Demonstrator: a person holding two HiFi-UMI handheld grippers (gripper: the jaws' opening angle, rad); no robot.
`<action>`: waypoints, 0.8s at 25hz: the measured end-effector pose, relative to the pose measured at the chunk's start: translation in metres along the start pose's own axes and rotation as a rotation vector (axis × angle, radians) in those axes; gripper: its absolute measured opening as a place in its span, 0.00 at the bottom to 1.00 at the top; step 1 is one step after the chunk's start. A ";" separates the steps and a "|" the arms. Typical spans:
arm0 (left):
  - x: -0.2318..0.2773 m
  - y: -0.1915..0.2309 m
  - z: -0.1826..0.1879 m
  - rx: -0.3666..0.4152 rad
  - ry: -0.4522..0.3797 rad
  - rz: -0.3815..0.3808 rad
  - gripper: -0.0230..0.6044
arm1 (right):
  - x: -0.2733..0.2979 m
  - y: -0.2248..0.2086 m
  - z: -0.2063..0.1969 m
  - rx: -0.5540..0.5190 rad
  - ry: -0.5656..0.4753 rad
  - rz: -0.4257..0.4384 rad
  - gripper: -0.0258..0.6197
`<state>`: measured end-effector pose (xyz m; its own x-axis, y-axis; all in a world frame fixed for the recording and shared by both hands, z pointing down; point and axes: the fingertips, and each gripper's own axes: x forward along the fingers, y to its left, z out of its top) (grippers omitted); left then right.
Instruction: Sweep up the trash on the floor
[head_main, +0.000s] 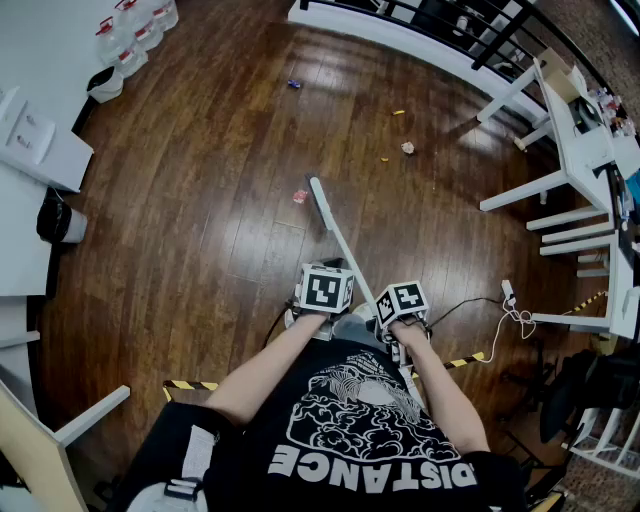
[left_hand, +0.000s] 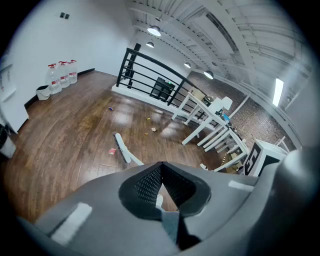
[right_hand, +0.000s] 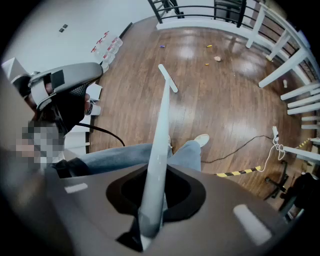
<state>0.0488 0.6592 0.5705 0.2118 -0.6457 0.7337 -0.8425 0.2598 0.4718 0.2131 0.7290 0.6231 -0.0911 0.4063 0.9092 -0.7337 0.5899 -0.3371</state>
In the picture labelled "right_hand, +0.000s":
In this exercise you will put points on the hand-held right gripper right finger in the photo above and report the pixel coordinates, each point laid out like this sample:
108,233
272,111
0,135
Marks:
212,225

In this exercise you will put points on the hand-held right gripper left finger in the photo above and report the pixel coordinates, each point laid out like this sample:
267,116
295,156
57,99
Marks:
95,220

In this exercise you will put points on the yellow black striped tape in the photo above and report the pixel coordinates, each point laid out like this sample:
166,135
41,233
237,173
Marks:
237,172

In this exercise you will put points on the person's black printed t-shirt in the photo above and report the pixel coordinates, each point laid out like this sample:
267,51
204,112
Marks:
70,165

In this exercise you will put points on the person's blue jeans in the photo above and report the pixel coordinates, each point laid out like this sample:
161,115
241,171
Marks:
112,157

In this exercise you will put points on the person's white shoe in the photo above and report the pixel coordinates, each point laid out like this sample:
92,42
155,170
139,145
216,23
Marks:
201,140
169,142

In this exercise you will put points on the person's head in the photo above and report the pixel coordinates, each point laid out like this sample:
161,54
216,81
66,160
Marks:
37,142

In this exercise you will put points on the white power strip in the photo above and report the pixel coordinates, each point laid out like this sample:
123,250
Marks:
275,131

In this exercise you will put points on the small white table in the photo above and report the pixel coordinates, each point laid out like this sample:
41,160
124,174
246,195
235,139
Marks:
300,151

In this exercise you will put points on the small white cup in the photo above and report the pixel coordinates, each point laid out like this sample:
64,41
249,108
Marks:
285,83

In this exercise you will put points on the clear water jug red cap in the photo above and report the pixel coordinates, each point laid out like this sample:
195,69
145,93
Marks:
111,48
106,57
117,41

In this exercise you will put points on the long white table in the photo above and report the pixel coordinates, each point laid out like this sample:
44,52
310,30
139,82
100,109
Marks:
282,69

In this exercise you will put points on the small drink bottle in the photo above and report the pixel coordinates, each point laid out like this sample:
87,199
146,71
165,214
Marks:
269,58

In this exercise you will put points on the black metal railing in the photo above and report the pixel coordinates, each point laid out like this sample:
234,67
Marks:
238,15

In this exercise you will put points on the grey head camera mount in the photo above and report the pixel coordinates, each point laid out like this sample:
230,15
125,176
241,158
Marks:
75,71

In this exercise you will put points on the black wall socket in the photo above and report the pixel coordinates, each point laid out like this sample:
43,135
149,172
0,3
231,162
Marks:
65,26
61,30

